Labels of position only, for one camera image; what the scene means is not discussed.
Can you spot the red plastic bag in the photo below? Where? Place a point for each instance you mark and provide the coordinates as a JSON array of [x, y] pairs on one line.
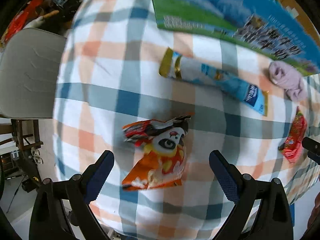
[[29, 13]]

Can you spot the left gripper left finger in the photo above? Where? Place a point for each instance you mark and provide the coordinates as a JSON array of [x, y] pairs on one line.
[[63, 204]]

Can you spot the grey chair left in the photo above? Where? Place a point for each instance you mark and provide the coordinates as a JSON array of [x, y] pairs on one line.
[[29, 68]]

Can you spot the white goose plush toy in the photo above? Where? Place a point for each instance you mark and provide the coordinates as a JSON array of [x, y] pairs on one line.
[[36, 23]]

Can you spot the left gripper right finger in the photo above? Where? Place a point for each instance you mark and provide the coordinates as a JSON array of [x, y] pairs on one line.
[[261, 209]]

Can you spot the red floral snack bag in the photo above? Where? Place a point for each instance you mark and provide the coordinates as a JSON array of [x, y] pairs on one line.
[[291, 149]]

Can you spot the lilac cloth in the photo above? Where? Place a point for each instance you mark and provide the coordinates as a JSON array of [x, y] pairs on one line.
[[289, 79]]

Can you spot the orange panda snack bag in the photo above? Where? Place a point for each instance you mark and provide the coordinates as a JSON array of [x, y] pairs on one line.
[[165, 155]]

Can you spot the cardboard box with blue print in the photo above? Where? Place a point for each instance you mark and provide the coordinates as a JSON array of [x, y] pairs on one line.
[[264, 26]]

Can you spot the blue gold snack tube pack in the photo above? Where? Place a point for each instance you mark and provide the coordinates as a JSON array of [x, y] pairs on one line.
[[179, 67]]

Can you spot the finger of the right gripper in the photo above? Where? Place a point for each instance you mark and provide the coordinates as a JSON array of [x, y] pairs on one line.
[[313, 149]]

